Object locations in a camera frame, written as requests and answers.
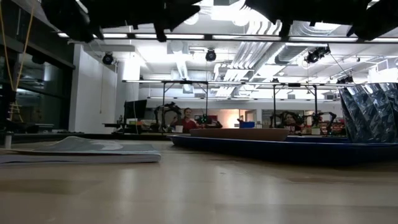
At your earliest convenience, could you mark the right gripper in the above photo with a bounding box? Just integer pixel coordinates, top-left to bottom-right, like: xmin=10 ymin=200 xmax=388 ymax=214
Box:
xmin=243 ymin=0 xmax=371 ymax=39

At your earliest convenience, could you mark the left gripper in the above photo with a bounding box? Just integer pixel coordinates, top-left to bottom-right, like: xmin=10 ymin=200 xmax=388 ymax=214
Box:
xmin=99 ymin=0 xmax=201 ymax=43

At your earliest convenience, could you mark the blue faceted container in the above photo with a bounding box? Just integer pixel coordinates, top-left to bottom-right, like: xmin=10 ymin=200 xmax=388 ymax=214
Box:
xmin=337 ymin=82 xmax=398 ymax=144

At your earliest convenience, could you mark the round brown plate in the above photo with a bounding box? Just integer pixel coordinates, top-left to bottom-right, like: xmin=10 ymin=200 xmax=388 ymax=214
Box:
xmin=188 ymin=128 xmax=290 ymax=142

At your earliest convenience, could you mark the blue plastic tray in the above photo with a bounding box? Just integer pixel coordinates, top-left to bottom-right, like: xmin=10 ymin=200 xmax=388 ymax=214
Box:
xmin=167 ymin=134 xmax=398 ymax=166

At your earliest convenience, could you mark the dark computer monitor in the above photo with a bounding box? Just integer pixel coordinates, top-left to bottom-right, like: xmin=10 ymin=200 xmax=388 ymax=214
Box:
xmin=123 ymin=99 xmax=148 ymax=120

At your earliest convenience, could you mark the person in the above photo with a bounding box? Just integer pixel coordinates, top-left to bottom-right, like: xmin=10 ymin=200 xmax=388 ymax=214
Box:
xmin=281 ymin=112 xmax=302 ymax=135
xmin=174 ymin=107 xmax=200 ymax=134

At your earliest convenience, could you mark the small white cylinder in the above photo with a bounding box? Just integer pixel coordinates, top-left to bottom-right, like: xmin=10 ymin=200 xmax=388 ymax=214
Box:
xmin=3 ymin=131 xmax=14 ymax=150

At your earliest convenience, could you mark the black overhead frame rail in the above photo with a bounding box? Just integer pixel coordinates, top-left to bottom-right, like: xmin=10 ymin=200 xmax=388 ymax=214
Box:
xmin=57 ymin=32 xmax=398 ymax=45

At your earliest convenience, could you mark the black workstation frame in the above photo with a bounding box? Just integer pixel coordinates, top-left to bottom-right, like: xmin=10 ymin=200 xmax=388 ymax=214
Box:
xmin=272 ymin=82 xmax=319 ymax=129
xmin=160 ymin=80 xmax=210 ymax=134

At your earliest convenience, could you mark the yellow cord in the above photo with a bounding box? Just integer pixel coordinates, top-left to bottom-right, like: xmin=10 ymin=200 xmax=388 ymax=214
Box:
xmin=0 ymin=0 xmax=35 ymax=123

